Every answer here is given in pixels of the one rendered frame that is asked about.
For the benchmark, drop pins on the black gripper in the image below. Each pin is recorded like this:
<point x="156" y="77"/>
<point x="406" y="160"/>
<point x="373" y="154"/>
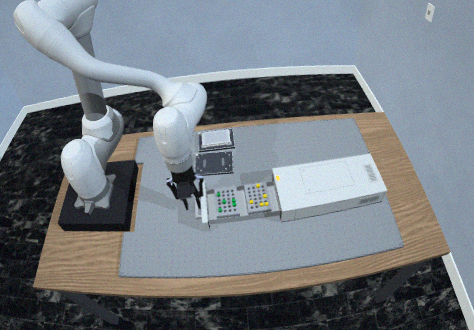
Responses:
<point x="185" y="176"/>

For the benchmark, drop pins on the grey rack with round holes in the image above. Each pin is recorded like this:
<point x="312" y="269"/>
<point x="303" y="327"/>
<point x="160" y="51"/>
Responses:
<point x="226" y="210"/>
<point x="252" y="190"/>

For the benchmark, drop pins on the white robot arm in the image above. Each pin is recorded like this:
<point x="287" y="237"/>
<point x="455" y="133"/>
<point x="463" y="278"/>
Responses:
<point x="44" y="25"/>

